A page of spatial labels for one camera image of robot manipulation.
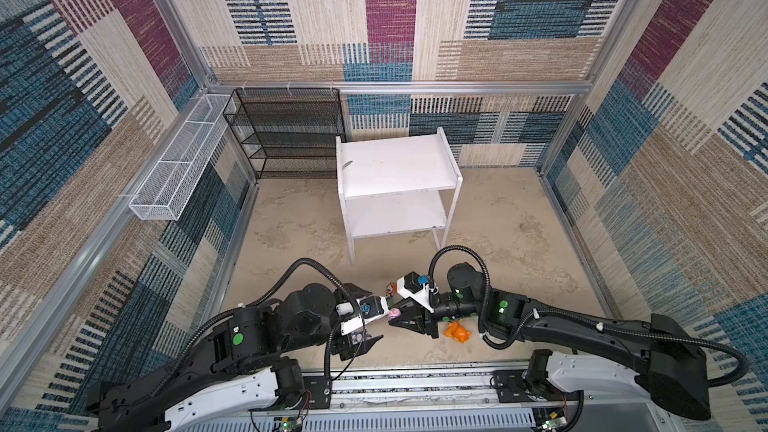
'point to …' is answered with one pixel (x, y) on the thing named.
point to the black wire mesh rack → (288, 133)
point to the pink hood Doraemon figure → (394, 312)
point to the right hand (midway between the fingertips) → (394, 318)
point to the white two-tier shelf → (397, 185)
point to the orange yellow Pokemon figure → (457, 332)
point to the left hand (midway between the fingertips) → (374, 309)
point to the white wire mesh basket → (162, 194)
